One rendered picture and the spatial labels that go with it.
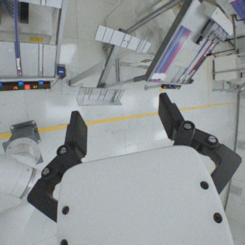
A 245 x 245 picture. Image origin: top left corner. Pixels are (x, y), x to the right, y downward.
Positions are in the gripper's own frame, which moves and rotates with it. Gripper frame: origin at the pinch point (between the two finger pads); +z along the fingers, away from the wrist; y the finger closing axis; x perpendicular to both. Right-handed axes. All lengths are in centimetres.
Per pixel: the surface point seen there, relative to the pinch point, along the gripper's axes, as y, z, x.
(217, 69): 287, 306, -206
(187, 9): 56, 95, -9
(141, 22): 30, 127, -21
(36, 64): -42, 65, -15
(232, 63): 311, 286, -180
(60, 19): -20, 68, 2
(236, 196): 477, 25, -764
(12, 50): -47, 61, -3
